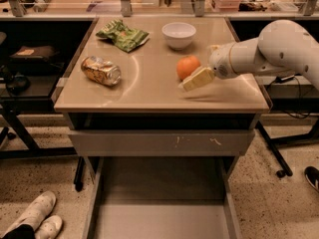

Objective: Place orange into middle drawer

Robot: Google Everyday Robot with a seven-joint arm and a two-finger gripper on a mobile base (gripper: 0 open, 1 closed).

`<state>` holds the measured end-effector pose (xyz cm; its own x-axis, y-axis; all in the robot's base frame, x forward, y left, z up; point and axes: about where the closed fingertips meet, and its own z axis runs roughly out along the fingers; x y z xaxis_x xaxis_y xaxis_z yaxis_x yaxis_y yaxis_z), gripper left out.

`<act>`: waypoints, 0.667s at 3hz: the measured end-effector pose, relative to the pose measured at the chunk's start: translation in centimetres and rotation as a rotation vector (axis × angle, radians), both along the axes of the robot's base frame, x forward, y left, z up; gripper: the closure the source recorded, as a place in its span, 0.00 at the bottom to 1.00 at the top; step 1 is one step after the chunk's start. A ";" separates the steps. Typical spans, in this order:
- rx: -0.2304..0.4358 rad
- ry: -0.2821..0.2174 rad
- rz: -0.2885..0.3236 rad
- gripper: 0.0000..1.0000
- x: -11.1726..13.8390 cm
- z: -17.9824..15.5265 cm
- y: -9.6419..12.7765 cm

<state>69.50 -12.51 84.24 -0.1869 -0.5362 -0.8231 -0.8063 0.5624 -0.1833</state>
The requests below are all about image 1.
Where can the orange fruit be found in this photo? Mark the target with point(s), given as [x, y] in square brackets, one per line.
[186, 65]

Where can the grey drawer cabinet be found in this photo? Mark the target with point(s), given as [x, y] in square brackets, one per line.
[148, 115]

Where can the green chip bag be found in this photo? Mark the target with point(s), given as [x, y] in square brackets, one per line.
[123, 37]

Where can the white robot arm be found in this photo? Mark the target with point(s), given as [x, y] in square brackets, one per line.
[281, 46]

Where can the black headphones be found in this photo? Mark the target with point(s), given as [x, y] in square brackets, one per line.
[16, 84]

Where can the open middle drawer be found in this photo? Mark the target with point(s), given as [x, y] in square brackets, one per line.
[161, 198]

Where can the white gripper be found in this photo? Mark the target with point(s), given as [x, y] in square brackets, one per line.
[220, 62]

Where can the black power adapter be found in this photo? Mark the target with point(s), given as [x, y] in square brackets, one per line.
[281, 80]

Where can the white right shoe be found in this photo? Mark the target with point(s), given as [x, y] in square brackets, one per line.
[50, 228]

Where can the black desk leg frame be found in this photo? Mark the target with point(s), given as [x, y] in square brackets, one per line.
[284, 141]

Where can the black shoe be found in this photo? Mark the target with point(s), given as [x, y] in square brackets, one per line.
[312, 176]

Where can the crushed gold soda can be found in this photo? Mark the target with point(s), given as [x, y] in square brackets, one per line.
[101, 71]

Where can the white ceramic bowl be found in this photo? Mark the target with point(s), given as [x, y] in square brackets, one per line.
[178, 35]

